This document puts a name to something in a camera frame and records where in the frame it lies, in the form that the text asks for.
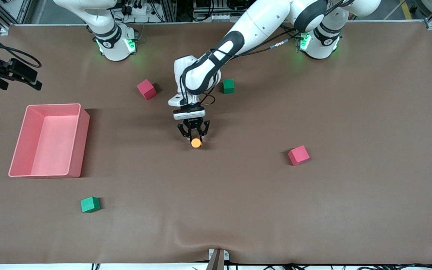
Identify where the pink foam cube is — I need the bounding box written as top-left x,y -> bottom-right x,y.
288,145 -> 310,166
136,79 -> 157,101

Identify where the brown table cover sheet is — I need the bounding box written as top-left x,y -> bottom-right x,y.
0,21 -> 432,265

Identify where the pink plastic bin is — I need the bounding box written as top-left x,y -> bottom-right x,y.
8,103 -> 90,178

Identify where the white power strip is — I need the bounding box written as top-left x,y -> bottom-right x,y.
124,3 -> 150,16

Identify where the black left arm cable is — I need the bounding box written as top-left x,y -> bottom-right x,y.
178,30 -> 306,109

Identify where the aluminium frame post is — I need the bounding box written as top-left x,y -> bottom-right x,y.
162,0 -> 177,22

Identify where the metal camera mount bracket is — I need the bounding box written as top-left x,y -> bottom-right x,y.
205,248 -> 230,270

